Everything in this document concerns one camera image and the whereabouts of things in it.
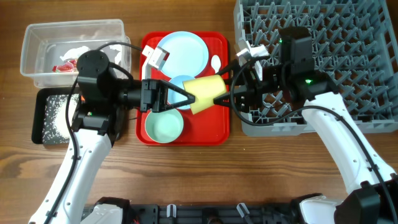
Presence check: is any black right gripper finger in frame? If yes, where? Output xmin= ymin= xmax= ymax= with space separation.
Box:
xmin=213 ymin=85 xmax=249 ymax=108
xmin=216 ymin=59 xmax=241 ymax=85

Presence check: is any clear plastic waste bin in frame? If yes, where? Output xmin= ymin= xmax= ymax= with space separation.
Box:
xmin=20 ymin=19 xmax=131 ymax=88

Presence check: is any red patterned snack wrapper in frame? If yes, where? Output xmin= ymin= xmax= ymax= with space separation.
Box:
xmin=52 ymin=59 xmax=77 ymax=73

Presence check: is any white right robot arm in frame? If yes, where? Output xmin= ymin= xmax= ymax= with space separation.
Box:
xmin=167 ymin=27 xmax=397 ymax=223

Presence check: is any mint green bowl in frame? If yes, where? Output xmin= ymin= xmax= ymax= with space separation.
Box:
xmin=144 ymin=109 xmax=184 ymax=144

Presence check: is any yellow plastic cup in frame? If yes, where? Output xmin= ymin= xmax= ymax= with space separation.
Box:
xmin=183 ymin=75 xmax=227 ymax=114

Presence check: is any white rice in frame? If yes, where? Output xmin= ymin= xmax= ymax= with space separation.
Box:
xmin=42 ymin=95 xmax=70 ymax=145

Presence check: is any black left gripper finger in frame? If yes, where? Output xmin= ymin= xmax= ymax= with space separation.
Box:
xmin=160 ymin=80 xmax=189 ymax=96
xmin=165 ymin=95 xmax=195 ymax=110

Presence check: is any light blue round plate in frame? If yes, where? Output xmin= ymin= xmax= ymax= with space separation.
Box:
xmin=157 ymin=31 xmax=209 ymax=78

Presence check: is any white plastic spoon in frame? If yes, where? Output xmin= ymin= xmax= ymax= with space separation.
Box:
xmin=211 ymin=55 xmax=221 ymax=73

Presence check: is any grey dishwasher rack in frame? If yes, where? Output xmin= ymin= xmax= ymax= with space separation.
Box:
xmin=233 ymin=0 xmax=397 ymax=133

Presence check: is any red serving tray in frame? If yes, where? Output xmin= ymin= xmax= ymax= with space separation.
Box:
xmin=135 ymin=31 xmax=230 ymax=146

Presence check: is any black food waste tray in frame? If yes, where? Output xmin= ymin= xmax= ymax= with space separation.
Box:
xmin=32 ymin=87 xmax=128 ymax=149

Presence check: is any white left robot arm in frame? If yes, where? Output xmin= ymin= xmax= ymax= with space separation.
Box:
xmin=29 ymin=50 xmax=195 ymax=223

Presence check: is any white tissue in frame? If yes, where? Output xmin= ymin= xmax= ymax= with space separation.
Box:
xmin=60 ymin=45 xmax=123 ymax=63

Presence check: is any light blue bowl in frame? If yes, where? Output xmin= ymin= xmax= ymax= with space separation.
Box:
xmin=167 ymin=75 xmax=195 ymax=110

